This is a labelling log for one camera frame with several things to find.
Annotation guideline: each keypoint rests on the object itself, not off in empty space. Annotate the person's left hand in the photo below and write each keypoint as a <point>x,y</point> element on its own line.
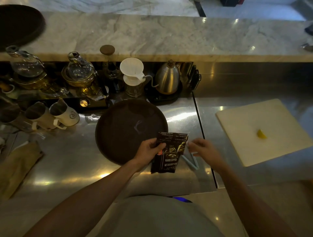
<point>145,153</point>

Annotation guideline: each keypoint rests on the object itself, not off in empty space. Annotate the person's right hand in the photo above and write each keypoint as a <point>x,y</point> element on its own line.
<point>207,151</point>

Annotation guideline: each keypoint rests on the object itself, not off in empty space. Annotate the person's right thumb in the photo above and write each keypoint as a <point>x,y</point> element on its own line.
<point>196,153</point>

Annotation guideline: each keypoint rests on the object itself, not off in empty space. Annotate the person's left thumb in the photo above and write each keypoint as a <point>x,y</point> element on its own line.
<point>159,147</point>

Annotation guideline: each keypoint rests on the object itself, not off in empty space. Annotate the black coffee bag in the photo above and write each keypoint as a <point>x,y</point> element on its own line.
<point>171,156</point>

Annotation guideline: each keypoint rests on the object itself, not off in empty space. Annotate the person's right forearm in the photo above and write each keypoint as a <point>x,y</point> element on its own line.
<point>249,202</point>

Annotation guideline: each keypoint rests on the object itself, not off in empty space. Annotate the person's left forearm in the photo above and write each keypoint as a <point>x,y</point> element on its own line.
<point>85,197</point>

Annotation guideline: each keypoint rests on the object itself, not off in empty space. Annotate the light blue bag clip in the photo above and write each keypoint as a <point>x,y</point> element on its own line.
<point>193,162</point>

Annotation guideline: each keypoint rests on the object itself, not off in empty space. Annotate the round brown tray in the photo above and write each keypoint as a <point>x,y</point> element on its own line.
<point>127,127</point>

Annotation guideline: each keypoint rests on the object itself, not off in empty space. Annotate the black kettle base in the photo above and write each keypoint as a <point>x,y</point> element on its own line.
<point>161,97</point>

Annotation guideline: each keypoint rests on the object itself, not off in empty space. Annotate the glass coffee server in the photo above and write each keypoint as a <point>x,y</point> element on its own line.
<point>134,90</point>

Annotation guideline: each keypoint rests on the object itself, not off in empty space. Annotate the yellow lemon wedge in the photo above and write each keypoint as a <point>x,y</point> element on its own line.
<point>261,134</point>

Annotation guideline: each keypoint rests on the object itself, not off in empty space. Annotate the stainless gooseneck kettle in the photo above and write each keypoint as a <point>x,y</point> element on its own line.
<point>168,78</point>

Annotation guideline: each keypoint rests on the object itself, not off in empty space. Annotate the person's grey shirt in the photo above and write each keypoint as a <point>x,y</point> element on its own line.
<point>156,217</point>

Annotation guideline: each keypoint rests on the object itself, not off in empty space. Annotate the white cutting board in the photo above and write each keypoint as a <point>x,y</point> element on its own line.
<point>264,119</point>

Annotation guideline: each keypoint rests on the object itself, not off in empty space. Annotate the white coffee dripper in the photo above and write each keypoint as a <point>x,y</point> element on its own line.
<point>132,69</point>

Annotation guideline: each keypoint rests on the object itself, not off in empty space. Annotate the metal cup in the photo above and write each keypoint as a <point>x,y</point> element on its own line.
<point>185,68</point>

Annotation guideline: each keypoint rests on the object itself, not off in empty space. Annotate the coffee grinder with wooden lid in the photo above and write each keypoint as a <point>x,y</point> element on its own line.
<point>110,66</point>

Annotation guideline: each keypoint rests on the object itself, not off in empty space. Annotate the black tea tray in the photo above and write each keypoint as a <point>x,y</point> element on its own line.
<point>73,103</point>

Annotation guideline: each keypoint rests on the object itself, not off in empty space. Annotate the white mug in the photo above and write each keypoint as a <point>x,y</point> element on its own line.
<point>67,113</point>
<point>12,117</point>
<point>41,116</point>

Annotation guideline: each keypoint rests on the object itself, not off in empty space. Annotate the golden teapot warmer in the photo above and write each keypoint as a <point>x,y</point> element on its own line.
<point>78,83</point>
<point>31,81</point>

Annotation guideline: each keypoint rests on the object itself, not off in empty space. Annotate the glass teapot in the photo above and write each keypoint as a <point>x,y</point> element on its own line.
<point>79,68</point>
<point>25,64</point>

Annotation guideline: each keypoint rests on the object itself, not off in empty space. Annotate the brown cloth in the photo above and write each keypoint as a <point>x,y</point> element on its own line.
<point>17,166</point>

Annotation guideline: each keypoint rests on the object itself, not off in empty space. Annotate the small ceramic cup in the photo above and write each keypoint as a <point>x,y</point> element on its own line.
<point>8,89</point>

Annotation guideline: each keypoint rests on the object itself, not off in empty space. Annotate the round dark tray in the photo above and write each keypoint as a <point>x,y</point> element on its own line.
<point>17,24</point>

